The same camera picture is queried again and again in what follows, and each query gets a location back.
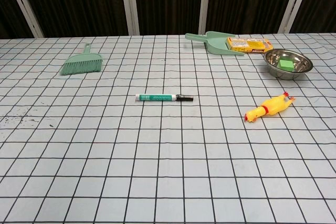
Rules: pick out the black marker cap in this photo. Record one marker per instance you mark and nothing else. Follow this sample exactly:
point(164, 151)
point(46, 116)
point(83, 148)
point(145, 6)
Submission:
point(186, 98)

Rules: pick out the white black-grid tablecloth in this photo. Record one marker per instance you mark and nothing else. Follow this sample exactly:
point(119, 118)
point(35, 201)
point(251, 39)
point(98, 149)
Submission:
point(168, 161)

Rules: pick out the yellow cardboard box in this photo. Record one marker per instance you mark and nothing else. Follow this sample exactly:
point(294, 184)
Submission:
point(248, 44)

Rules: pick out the mint green hand brush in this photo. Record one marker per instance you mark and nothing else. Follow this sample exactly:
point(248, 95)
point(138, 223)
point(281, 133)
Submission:
point(84, 62)

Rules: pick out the green square block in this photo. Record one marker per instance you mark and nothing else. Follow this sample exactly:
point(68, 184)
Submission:
point(286, 65)

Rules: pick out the white metal frame post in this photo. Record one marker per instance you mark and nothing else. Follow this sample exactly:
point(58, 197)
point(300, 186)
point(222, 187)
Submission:
point(295, 3)
point(25, 3)
point(129, 3)
point(204, 3)

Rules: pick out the white marker with green label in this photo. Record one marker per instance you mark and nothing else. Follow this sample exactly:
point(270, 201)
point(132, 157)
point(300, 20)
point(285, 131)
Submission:
point(157, 97)

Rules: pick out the dark ribbed partition panel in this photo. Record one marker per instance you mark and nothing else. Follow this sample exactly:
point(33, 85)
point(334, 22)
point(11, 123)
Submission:
point(168, 3)
point(8, 11)
point(246, 1)
point(78, 3)
point(323, 3)

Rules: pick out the mint green dustpan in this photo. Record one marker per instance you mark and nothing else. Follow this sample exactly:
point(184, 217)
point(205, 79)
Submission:
point(216, 44)

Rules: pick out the stainless steel bowl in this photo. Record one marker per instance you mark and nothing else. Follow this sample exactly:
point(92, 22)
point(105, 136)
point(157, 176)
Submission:
point(302, 69)

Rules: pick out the yellow rubber chicken toy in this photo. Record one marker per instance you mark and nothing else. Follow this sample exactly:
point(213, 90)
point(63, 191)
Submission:
point(270, 106)

